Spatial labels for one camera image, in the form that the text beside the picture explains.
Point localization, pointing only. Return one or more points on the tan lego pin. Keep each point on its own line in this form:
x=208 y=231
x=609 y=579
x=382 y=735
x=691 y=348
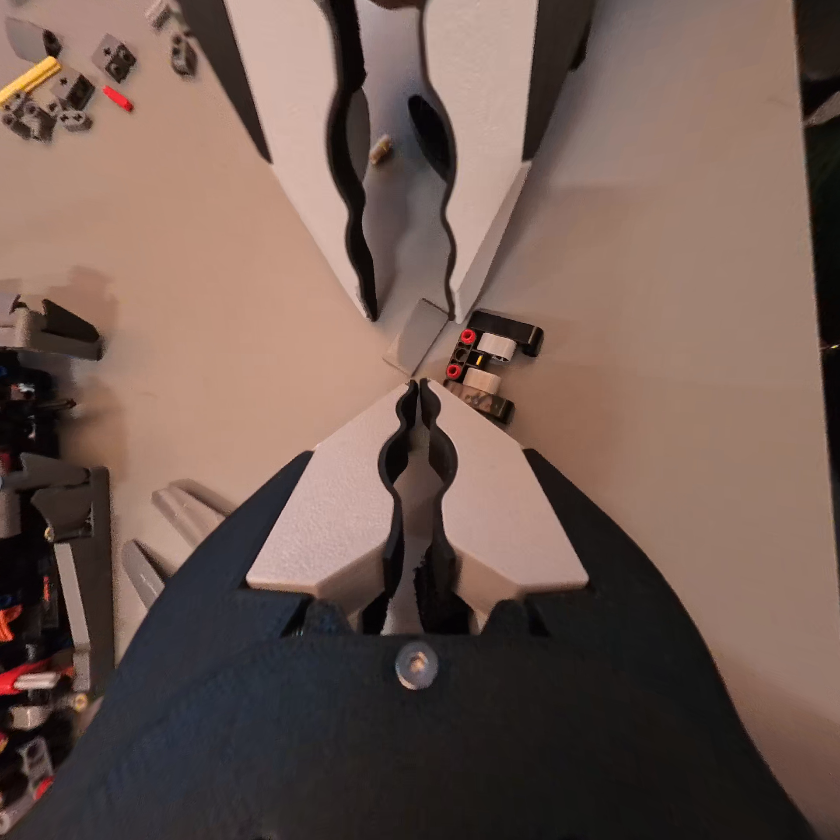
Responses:
x=380 y=149

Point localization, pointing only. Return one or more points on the partly built lego model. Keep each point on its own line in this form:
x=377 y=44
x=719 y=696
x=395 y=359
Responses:
x=39 y=334

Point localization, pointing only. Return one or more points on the pile of lego pieces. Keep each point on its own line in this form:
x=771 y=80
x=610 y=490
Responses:
x=72 y=88

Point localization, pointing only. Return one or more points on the small yellow-axle lego assembly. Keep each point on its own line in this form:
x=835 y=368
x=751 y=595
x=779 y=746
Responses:
x=495 y=348

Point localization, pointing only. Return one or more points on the grey plate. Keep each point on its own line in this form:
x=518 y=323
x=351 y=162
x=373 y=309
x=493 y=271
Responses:
x=417 y=331

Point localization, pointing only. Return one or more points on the grey pointed lego wing assembly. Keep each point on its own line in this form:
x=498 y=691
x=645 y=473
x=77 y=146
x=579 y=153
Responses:
x=184 y=512

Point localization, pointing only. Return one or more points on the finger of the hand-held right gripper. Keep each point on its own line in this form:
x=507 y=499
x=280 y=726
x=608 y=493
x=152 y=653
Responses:
x=289 y=98
x=485 y=98

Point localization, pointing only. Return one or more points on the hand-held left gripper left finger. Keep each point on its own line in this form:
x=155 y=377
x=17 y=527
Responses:
x=328 y=525

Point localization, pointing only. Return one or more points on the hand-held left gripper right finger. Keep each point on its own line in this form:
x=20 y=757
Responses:
x=512 y=525

